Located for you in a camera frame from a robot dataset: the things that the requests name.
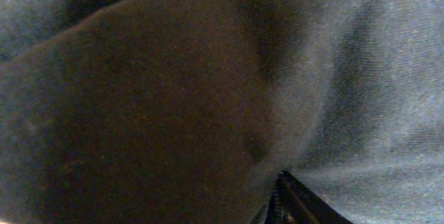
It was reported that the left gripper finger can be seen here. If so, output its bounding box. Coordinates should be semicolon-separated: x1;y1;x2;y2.
264;171;352;224

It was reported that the black t-shirt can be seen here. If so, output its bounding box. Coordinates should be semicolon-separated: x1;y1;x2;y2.
1;0;443;223

